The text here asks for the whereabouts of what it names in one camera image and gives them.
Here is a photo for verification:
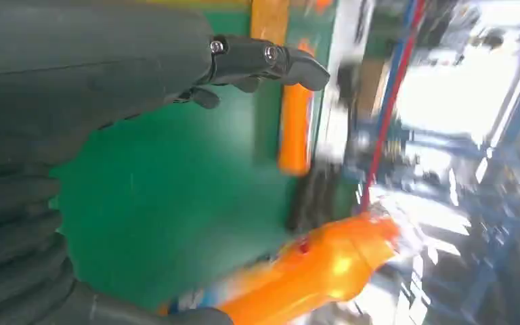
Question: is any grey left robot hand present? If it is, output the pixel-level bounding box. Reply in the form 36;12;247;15
0;0;331;325

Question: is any green mat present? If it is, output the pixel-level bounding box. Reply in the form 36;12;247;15
49;0;360;311

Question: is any yellow sheet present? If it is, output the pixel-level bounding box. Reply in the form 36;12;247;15
249;0;291;46

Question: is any open black foam case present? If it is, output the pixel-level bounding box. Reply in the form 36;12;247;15
286;163;341;235

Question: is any red and blue rail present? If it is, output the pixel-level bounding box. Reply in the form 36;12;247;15
357;0;428;213

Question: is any white table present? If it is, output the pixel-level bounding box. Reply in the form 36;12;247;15
316;0;378;163

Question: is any orange drink bottle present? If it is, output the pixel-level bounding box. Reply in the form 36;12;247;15
277;39;316;177
156;211;401;325

